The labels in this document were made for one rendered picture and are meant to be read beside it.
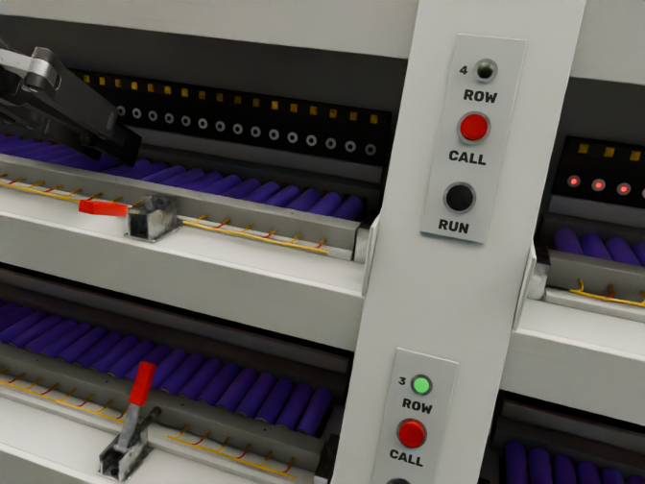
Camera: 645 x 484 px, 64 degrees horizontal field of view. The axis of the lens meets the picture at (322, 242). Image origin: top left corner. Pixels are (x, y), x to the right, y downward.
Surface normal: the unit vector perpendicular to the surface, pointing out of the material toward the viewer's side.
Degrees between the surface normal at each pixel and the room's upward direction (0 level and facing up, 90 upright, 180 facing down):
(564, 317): 15
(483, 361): 90
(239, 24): 105
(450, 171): 90
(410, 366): 90
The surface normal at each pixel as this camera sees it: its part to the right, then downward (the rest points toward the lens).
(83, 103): 0.97, 0.21
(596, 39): -0.29, 0.35
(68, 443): 0.09, -0.92
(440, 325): -0.26, 0.09
